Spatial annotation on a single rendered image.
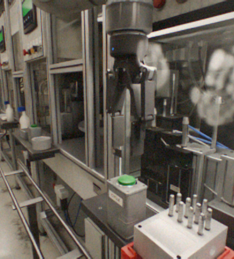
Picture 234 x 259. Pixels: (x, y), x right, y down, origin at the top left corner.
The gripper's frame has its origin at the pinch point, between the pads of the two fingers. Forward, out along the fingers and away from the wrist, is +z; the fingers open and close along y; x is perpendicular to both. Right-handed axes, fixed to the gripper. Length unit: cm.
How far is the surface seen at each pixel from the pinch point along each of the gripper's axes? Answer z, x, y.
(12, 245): 115, 13, 125
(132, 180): 9.6, -0.3, -1.6
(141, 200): 13.6, -1.0, -4.3
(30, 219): 40, 14, 41
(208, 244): 12.3, 0.4, -20.8
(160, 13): -26.2, -9.4, 1.0
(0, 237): 115, 19, 140
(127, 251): 16.6, 8.5, -11.2
